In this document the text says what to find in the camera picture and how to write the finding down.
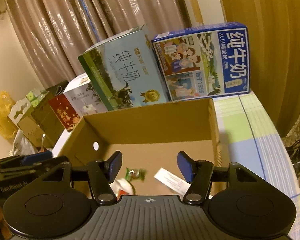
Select wooden wardrobe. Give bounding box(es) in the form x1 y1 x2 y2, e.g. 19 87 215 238
214 0 300 138

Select yellow plastic bag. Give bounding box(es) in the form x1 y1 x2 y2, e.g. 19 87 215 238
0 91 18 139

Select brown curtain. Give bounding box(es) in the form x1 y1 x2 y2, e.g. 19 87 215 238
1 0 193 91

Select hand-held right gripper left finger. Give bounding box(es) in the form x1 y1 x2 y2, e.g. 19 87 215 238
41 151 122 204

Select green candy wrapper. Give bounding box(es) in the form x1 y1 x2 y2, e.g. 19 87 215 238
125 167 147 182

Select green milk carton box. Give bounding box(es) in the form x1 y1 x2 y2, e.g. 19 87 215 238
77 25 172 112

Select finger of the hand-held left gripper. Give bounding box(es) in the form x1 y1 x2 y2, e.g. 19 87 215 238
0 156 70 174
0 151 53 167

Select white appliance box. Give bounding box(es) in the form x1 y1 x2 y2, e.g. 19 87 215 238
63 73 108 117

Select red gift box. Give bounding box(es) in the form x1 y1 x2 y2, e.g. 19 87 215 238
48 94 81 133

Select white paper card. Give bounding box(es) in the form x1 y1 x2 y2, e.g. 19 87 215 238
154 167 191 197

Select carton with white hang tab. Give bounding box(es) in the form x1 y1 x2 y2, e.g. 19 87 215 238
8 99 49 147

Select blue milk carton box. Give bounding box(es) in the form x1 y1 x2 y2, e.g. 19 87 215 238
151 21 252 102

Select green tissue packs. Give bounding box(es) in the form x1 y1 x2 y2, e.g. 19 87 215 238
26 88 45 108

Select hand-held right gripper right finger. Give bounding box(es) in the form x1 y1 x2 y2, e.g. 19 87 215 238
177 151 259 204

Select dark brown cardboard box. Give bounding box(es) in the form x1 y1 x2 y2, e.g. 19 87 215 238
31 80 71 148

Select wooden wall strip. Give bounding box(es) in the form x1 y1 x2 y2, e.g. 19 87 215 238
186 0 203 26

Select white plastic bag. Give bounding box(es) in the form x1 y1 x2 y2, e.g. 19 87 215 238
13 129 40 156

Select white and red packet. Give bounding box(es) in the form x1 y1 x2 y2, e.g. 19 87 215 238
112 179 137 197

